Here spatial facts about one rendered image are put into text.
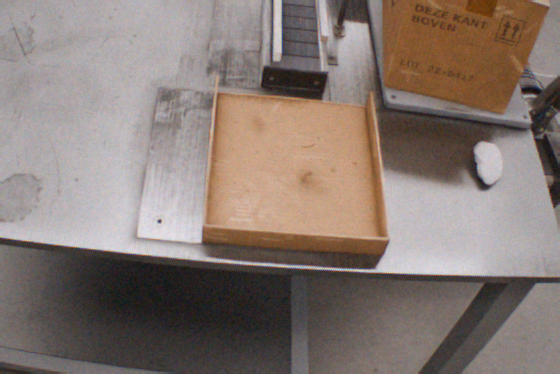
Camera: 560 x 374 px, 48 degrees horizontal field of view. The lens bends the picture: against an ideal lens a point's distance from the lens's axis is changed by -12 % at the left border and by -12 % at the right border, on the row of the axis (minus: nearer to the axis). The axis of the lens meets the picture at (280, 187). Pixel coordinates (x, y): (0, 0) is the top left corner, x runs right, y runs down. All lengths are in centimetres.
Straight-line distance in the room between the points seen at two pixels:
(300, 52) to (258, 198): 29
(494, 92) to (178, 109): 55
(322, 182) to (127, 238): 31
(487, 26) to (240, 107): 44
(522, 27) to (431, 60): 18
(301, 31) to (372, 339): 95
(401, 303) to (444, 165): 88
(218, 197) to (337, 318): 95
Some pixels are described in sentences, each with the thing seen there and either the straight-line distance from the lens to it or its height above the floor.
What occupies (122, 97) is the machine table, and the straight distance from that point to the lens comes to 118.
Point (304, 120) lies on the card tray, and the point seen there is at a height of 83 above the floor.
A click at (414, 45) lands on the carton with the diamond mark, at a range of 117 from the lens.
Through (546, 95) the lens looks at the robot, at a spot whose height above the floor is 46.
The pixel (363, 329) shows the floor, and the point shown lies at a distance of 192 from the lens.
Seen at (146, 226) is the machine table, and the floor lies 83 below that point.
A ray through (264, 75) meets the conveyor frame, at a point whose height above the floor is 86.
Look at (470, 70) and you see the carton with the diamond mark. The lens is 121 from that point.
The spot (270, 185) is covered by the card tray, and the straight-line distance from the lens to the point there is 106.
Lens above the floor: 165
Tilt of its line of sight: 51 degrees down
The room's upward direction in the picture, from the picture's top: 12 degrees clockwise
